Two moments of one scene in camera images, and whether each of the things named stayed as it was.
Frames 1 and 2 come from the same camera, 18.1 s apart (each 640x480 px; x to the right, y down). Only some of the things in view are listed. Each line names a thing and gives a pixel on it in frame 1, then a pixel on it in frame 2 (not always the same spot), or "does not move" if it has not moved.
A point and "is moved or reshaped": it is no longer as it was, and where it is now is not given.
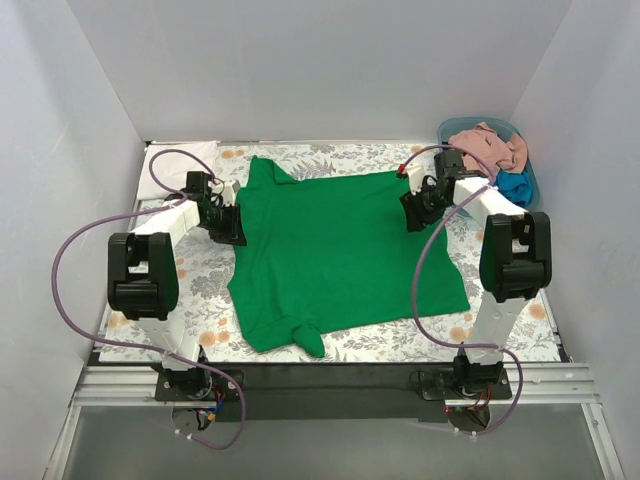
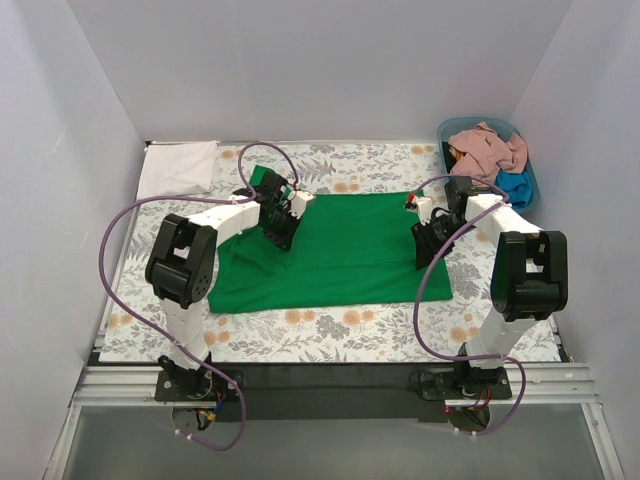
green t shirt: (321, 255) is moved or reshaped
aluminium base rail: (551, 384) does not move
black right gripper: (415, 211) -> (427, 241)
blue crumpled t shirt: (516, 186) does not move
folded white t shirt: (173, 167) does not move
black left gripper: (231, 226) -> (279, 223)
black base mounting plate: (325, 393) does not move
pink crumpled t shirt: (510, 155) does not move
